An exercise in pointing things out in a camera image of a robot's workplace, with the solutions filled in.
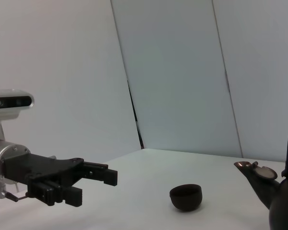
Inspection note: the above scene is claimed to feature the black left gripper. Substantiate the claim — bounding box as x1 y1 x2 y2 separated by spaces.
3 153 118 207

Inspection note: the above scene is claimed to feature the dark small teacup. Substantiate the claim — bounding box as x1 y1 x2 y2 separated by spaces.
169 184 204 212

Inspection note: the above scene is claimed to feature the black round teapot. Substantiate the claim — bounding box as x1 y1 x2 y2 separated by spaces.
233 117 288 230

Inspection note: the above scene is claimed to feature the left gripper cable with plug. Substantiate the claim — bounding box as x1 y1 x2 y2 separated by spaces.
0 181 28 202

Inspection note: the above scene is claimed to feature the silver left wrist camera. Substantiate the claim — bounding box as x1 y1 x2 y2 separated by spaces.
0 89 35 120

